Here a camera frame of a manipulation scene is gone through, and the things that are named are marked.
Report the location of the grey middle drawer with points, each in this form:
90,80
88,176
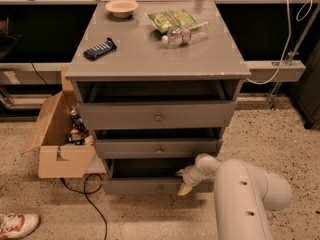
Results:
156,148

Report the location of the clear plastic water bottle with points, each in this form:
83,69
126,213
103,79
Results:
184,34

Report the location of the dark soda can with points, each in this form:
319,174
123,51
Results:
74,114

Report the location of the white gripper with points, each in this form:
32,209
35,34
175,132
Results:
190,177

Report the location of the grey drawer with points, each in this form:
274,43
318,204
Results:
145,176
162,115
156,148

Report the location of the green chip bag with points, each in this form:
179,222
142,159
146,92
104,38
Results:
165,20

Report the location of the open cardboard box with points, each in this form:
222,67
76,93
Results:
57,157

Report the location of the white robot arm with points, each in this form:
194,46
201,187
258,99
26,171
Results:
243,193

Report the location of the beige paper bowl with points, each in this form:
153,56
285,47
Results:
121,8

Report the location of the grey top drawer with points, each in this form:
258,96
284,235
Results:
162,115

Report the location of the grey wooden drawer cabinet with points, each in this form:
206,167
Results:
143,69

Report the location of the grey bottom drawer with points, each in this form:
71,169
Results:
145,176

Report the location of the white and red sneaker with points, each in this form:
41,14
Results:
15,226

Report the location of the small items in box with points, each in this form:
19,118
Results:
79,135

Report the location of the dark cabinet at right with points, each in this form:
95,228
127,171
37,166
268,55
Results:
306,94

